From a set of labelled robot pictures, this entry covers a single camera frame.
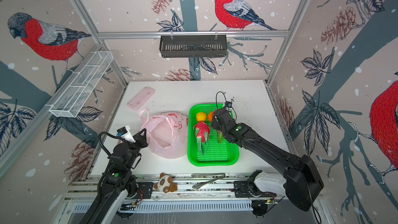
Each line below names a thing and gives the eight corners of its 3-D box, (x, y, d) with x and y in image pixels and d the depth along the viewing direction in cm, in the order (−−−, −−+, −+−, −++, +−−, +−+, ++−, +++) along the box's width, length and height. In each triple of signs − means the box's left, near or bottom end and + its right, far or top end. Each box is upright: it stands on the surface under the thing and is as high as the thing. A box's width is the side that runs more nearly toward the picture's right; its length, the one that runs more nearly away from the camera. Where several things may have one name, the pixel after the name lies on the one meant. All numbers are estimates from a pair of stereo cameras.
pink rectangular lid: (125, 106, 110) (124, 104, 108) (146, 87, 122) (145, 84, 120) (135, 112, 107) (134, 110, 104) (156, 91, 119) (155, 89, 117)
